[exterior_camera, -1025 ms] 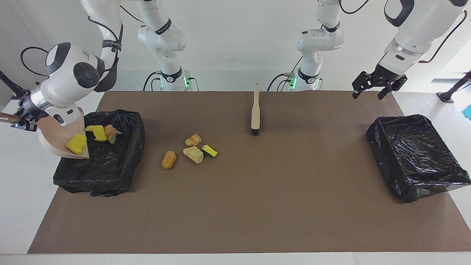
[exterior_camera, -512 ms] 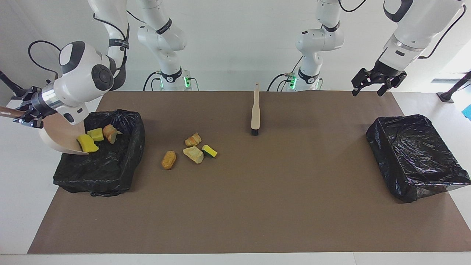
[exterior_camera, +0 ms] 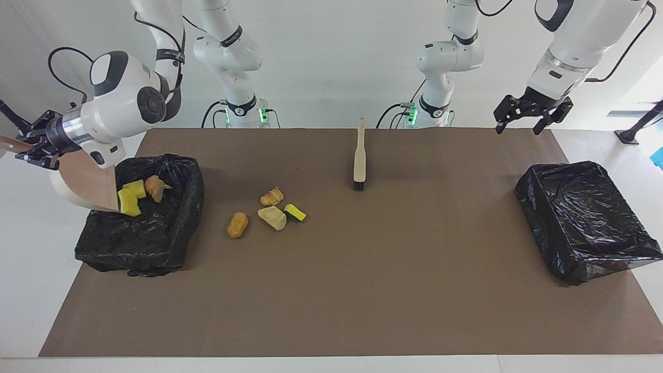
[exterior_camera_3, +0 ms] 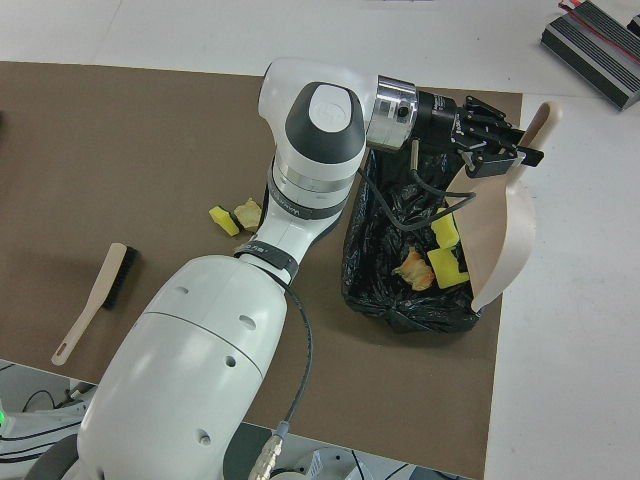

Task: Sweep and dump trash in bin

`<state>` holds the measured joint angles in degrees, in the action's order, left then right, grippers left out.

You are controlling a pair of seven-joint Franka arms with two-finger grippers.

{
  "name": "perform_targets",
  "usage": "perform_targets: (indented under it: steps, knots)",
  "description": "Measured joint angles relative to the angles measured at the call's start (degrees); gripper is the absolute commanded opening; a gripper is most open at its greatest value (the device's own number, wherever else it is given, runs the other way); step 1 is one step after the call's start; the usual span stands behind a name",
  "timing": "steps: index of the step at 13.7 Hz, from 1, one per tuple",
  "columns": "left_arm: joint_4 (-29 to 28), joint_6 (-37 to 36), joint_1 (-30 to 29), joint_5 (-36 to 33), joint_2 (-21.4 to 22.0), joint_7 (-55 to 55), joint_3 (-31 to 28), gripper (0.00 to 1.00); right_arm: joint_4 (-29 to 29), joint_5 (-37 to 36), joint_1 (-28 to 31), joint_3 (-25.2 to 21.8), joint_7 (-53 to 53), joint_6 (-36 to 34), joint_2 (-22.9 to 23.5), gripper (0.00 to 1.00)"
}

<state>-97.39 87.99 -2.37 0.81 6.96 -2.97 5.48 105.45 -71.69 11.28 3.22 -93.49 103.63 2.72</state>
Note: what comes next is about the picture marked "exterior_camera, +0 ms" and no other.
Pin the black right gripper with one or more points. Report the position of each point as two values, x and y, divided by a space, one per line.
54 137

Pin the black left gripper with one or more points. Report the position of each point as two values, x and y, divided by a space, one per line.
538 98

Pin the beige plastic dustpan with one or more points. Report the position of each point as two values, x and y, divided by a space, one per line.
85 181

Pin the notched yellow sponge piece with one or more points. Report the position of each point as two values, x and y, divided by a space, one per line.
137 187

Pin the beige hand brush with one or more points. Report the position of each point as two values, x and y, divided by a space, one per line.
359 160

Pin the brown oblong foam piece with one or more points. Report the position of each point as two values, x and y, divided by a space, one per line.
238 225

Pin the orange striped foam chunk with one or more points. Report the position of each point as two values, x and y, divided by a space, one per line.
272 197

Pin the pale rock-like foam chunk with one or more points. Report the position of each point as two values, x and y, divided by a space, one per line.
272 217

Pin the yellow and green sponge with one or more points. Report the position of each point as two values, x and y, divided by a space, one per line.
294 212

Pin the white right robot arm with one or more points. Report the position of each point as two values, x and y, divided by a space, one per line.
124 98

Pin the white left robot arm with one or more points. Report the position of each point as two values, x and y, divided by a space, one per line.
570 46

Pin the bin with black bag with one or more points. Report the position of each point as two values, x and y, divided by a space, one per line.
155 233
585 223

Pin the blue object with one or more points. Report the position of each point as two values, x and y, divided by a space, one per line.
659 158

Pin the brown table mat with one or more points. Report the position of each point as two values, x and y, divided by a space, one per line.
414 290

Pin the black camera stand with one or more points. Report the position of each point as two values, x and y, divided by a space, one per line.
634 132
10 115

